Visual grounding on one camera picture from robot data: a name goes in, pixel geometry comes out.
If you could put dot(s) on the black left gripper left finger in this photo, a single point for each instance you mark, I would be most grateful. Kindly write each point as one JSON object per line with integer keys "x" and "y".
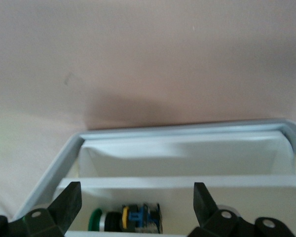
{"x": 64, "y": 209}

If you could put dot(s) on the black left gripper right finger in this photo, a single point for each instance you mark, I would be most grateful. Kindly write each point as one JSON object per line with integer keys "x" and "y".
{"x": 204, "y": 212}

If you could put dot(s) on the white drawer with dividers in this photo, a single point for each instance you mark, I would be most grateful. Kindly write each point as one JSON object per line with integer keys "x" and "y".
{"x": 187, "y": 160}

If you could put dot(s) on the green mushroom push button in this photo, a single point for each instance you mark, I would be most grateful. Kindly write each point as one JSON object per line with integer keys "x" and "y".
{"x": 138, "y": 218}

